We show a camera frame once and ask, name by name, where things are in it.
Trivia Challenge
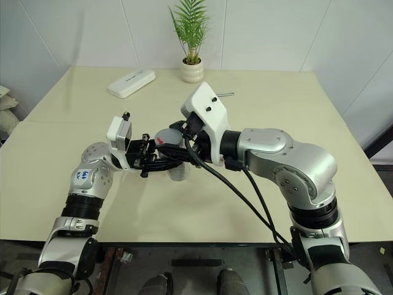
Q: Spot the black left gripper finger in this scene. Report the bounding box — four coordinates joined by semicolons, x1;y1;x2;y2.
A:
151;145;203;163
139;159;189;179

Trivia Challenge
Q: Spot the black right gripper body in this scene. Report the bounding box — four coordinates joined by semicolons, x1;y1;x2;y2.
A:
183;111;213;162

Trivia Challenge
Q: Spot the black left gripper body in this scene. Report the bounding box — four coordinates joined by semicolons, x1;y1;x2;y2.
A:
125;132;158;179

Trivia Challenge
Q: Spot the clear jar with red tape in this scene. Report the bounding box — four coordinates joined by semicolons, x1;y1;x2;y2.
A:
165;144;189;183

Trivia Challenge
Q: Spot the flat white box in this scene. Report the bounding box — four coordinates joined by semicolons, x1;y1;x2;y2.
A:
107;69;156;100

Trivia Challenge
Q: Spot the cream ribbed plant pot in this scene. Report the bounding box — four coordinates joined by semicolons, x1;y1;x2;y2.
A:
180;57;204;84

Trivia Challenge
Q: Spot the green palm plant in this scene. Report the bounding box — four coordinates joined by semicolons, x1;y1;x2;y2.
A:
168;0;211;65

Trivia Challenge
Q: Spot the black metal table underframe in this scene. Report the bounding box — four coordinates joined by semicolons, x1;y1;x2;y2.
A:
101;242;297;295

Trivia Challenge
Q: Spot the dark rounded shape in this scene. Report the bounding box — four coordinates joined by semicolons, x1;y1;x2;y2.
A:
138;271;177;295
217;267;248;295

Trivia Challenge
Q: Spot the beige cloth sack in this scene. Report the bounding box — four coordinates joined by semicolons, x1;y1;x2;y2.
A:
0;108;20;140
0;95;18;111

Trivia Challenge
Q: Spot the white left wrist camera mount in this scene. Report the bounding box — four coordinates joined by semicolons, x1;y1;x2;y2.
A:
106;112;135;171

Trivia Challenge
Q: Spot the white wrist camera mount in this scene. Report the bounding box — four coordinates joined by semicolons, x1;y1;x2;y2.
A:
106;112;135;171
180;82;232;164

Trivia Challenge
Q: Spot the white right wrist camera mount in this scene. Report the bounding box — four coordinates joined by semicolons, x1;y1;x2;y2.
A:
180;82;232;164

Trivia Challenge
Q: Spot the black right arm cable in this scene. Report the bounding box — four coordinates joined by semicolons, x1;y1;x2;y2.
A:
183;113;297;256
225;156;296;248

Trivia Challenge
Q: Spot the dark side table frame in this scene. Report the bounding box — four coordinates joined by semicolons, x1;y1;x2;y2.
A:
361;124;393;166

